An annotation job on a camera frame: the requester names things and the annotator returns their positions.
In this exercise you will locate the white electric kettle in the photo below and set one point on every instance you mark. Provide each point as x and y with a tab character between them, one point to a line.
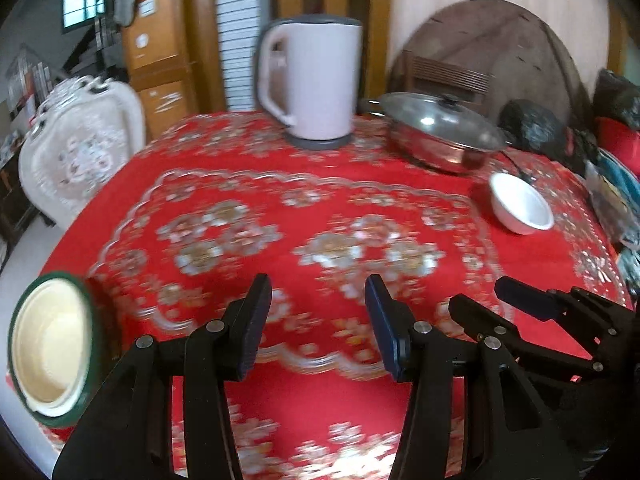
322	55

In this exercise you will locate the cardboard box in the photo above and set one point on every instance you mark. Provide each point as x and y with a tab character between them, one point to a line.
159	64

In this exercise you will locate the red embroidered tablecloth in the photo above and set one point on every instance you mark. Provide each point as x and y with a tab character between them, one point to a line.
180	232

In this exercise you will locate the clear plastic bag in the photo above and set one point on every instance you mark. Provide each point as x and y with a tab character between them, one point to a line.
617	218

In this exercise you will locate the black power cord plug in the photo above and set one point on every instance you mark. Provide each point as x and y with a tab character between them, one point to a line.
522	174

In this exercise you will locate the steel pot with glass lid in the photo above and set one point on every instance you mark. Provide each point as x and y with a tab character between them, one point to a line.
437	131

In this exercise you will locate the white ornate chair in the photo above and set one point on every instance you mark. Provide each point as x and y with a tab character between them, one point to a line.
86	130

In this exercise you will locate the round wooden tabletop leaning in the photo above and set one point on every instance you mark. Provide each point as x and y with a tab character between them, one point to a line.
487	53

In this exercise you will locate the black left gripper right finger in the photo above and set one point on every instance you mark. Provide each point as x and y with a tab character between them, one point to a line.
508	432

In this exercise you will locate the black plastic bag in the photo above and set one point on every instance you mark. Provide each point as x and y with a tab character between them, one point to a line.
530	127

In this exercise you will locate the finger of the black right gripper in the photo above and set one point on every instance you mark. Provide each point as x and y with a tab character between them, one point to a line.
479	322
598	325

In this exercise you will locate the dark green plastic bowl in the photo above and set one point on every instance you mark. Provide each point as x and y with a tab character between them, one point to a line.
106	350

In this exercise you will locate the small white foam bowl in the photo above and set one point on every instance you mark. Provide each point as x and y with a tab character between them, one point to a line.
518	205

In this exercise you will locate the red plastic basin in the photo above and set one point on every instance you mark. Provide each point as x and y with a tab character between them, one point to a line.
621	141

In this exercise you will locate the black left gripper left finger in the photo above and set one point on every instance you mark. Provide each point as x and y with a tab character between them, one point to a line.
125	433

